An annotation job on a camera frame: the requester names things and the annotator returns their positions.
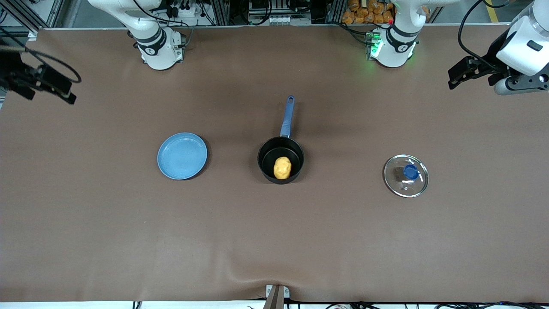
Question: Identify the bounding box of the brown table cover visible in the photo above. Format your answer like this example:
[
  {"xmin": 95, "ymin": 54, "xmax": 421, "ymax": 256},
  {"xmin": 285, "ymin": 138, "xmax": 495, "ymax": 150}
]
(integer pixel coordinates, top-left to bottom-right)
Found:
[{"xmin": 0, "ymin": 24, "xmax": 549, "ymax": 303}]

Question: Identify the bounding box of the white connector block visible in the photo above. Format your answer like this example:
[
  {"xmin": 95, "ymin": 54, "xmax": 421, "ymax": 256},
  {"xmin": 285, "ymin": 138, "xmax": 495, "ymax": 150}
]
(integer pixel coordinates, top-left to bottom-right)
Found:
[{"xmin": 249, "ymin": 15, "xmax": 289, "ymax": 25}]

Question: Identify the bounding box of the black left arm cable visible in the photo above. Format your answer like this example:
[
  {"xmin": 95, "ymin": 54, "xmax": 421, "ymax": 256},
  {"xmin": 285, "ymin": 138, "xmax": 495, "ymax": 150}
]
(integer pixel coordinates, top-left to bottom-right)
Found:
[{"xmin": 457, "ymin": 0, "xmax": 494, "ymax": 61}]

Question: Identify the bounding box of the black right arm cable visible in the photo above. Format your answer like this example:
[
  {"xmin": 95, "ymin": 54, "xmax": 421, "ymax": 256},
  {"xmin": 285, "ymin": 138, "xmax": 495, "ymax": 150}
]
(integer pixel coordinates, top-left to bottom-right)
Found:
[{"xmin": 0, "ymin": 28, "xmax": 82, "ymax": 85}]

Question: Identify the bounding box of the white power strip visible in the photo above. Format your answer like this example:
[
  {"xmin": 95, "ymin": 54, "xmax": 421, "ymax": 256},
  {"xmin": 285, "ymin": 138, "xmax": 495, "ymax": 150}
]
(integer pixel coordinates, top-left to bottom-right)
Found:
[{"xmin": 165, "ymin": 0, "xmax": 202, "ymax": 18}]

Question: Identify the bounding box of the black pot with blue handle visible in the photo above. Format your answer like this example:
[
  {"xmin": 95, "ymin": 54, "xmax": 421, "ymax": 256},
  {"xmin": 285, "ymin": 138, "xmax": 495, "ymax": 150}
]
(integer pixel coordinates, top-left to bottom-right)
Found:
[{"xmin": 257, "ymin": 95, "xmax": 305, "ymax": 185}]

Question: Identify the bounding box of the metal table clamp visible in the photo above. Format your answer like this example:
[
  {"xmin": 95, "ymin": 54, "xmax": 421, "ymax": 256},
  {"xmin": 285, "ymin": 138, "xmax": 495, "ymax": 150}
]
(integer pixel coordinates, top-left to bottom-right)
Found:
[{"xmin": 262, "ymin": 284, "xmax": 290, "ymax": 309}]

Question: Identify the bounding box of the yellow potato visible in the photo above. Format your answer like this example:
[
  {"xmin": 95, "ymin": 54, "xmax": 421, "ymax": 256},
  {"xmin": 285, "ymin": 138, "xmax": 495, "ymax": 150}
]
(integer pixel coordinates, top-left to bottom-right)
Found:
[{"xmin": 273, "ymin": 157, "xmax": 292, "ymax": 180}]

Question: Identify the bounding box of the bag of orange snacks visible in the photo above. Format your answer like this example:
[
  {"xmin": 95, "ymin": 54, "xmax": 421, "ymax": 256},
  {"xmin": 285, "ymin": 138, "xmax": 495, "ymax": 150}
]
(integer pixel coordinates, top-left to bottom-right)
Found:
[{"xmin": 342, "ymin": 0, "xmax": 395, "ymax": 24}]

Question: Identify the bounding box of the glass lid with blue knob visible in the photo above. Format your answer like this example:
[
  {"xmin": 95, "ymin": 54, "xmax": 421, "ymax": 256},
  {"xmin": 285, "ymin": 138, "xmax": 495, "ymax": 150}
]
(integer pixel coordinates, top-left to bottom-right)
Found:
[{"xmin": 383, "ymin": 154, "xmax": 429, "ymax": 198}]

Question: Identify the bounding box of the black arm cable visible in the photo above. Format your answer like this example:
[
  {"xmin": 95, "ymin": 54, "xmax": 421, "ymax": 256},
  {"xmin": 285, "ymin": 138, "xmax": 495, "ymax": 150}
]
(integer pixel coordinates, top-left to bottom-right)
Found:
[
  {"xmin": 457, "ymin": 0, "xmax": 494, "ymax": 61},
  {"xmin": 0, "ymin": 28, "xmax": 82, "ymax": 85}
]

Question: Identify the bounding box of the aluminium frame post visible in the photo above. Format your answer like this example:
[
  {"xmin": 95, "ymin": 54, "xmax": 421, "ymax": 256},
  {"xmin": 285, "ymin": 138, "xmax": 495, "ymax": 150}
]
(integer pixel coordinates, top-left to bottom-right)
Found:
[
  {"xmin": 210, "ymin": 0, "xmax": 230, "ymax": 25},
  {"xmin": 328, "ymin": 0, "xmax": 346, "ymax": 24}
]

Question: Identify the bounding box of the round blue plate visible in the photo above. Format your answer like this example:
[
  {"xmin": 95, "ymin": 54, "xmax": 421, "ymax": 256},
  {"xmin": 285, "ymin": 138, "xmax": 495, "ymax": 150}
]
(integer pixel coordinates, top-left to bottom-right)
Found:
[{"xmin": 157, "ymin": 132, "xmax": 208, "ymax": 180}]

